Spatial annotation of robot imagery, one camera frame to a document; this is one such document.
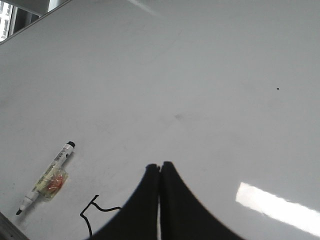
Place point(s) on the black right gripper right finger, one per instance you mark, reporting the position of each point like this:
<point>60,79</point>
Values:
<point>182,215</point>

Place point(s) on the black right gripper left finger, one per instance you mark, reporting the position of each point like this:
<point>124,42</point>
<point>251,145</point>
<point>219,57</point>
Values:
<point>137,219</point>

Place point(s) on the white whiteboard marker with tape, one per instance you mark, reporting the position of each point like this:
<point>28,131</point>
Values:
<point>52,178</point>

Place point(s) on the white whiteboard with aluminium frame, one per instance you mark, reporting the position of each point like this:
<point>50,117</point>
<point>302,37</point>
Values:
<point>226,90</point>

